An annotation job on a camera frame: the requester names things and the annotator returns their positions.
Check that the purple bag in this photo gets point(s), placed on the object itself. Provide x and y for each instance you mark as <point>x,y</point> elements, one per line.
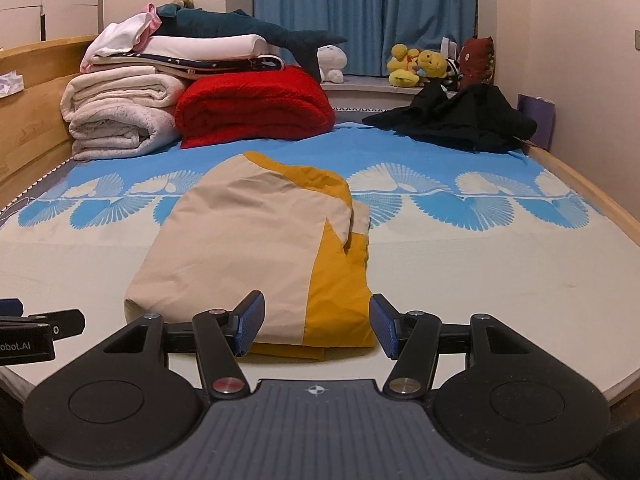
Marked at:
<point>540,120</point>

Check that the window sill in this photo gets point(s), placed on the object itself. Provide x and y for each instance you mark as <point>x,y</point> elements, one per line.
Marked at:
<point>370,92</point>

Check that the white plush toy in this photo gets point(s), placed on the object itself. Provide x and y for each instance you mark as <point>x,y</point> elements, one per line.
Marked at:
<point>332,62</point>

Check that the yellow duck plush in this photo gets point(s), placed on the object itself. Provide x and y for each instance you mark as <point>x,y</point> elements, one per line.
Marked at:
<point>402,67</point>

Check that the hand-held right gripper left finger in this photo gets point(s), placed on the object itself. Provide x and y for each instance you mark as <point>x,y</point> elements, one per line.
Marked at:
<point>250,325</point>

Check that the cream folded blanket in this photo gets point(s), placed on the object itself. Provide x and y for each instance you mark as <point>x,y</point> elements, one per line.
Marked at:
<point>120,90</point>

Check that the striped plush toy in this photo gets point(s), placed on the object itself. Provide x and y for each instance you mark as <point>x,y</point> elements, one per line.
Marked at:
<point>452,72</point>

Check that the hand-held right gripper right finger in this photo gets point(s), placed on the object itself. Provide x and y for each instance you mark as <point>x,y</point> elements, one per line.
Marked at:
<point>384,325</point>

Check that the dark red cushion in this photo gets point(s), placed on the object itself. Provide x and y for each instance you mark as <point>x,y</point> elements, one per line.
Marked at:
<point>476,60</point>

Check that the white and pink cloth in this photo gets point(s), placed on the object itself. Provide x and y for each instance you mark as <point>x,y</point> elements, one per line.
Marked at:
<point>125,35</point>

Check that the yellow bear plush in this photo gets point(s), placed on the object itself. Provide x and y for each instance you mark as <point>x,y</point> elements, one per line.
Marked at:
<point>432,65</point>

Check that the wooden bed frame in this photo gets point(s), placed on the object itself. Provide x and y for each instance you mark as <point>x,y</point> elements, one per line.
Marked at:
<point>595,195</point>

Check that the red folded blanket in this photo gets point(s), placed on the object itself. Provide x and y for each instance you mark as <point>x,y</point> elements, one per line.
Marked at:
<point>255,107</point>

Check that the white and navy folded blanket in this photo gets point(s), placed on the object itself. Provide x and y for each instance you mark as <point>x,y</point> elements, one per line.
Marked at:
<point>200,52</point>

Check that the blue printed bed sheet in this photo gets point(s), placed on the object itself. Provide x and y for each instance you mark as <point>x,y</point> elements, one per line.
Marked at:
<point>475,240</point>

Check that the beige and yellow hoodie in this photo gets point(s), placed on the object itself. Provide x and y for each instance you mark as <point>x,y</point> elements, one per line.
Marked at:
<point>240,250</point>

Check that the black jacket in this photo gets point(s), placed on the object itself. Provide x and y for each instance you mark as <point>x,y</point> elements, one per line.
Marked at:
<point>460,117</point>

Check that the brown plush toy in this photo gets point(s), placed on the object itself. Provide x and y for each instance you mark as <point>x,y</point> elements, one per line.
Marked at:
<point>181,2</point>

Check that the blue curtain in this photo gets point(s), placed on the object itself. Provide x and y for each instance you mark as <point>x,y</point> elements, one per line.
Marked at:
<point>365,10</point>

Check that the dark teal shark plush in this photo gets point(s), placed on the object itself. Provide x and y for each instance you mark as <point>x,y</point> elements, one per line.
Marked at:
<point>225,22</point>

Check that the tissue box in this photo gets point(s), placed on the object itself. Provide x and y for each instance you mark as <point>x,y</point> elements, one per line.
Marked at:
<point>10,85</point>

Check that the wooden headboard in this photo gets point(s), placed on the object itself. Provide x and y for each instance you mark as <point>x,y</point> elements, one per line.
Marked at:
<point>30,135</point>

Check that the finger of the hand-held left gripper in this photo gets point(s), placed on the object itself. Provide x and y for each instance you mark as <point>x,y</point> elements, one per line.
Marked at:
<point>62,324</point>
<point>11,307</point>

